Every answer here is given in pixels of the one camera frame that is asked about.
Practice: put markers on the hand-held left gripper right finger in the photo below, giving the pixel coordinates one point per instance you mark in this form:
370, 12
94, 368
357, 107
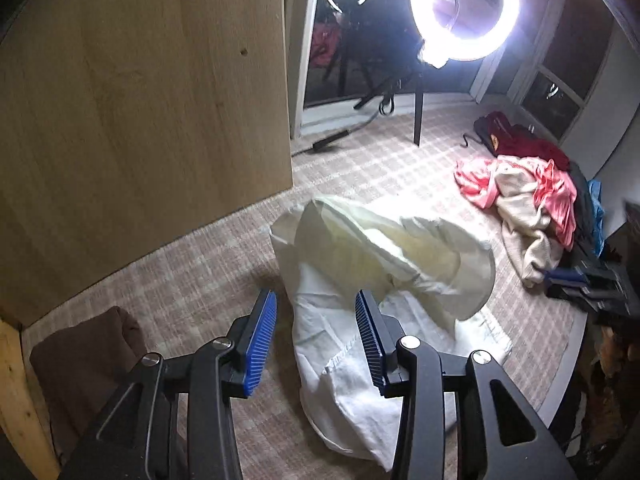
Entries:
372, 345

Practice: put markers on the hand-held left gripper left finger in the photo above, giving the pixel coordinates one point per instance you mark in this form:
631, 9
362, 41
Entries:
260, 345

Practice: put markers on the white garment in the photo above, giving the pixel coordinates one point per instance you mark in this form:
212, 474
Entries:
350, 260

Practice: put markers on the brown cloth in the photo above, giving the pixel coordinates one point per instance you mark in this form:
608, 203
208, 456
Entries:
80, 360

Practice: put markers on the beige garment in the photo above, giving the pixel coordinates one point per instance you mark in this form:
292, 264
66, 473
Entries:
525, 230

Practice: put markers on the pink garment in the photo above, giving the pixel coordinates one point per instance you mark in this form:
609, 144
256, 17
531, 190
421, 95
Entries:
472, 180

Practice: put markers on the dark red garment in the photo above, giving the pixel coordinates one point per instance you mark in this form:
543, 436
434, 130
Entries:
520, 142

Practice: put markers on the wooden cabinet panel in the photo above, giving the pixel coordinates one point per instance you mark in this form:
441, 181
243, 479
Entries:
150, 110

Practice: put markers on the blue garment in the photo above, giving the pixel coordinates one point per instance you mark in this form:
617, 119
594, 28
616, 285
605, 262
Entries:
596, 200

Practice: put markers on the white framed glass door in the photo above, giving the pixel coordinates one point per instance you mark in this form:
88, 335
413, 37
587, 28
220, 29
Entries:
300, 60

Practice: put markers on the white window frame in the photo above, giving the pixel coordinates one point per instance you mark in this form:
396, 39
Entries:
575, 50

